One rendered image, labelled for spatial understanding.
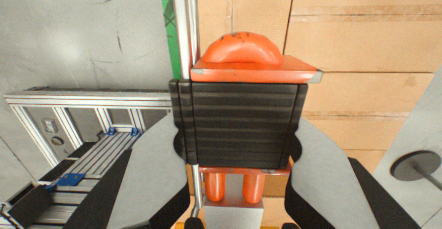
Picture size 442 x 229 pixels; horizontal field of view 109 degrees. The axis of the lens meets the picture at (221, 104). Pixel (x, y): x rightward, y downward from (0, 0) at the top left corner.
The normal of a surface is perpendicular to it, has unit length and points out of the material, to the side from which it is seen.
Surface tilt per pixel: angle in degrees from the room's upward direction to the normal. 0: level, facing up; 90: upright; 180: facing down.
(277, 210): 0
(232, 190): 90
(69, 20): 0
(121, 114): 0
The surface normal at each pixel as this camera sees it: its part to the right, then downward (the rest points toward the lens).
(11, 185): 0.00, -0.89
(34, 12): -0.04, 0.45
